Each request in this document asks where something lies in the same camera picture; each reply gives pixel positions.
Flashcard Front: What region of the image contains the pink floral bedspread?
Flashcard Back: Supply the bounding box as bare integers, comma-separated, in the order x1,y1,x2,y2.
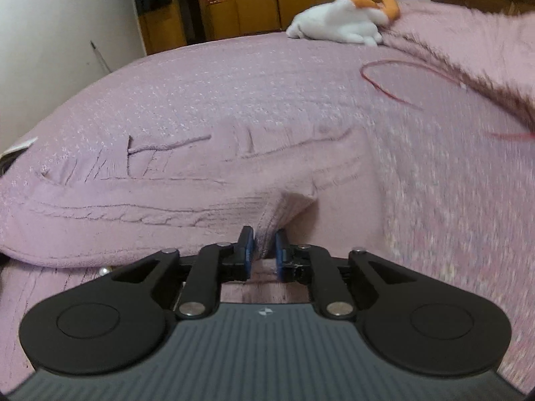
1,33,534,391

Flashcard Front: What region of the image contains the open magazine upper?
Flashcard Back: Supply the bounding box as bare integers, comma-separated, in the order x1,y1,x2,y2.
0,137,38,158

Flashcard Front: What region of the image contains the white orange plush toy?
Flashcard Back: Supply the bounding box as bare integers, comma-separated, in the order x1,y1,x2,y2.
286,0,400,46

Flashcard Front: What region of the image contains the pink ruffled pillow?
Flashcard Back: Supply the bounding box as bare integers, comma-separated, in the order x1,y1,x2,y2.
382,0,534,130

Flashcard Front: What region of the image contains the lilac knit cardigan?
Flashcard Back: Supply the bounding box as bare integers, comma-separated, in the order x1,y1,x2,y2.
1,120,386,302

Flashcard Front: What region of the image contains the thin grey stick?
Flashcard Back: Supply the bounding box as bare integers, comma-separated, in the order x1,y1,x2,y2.
90,41,112,74

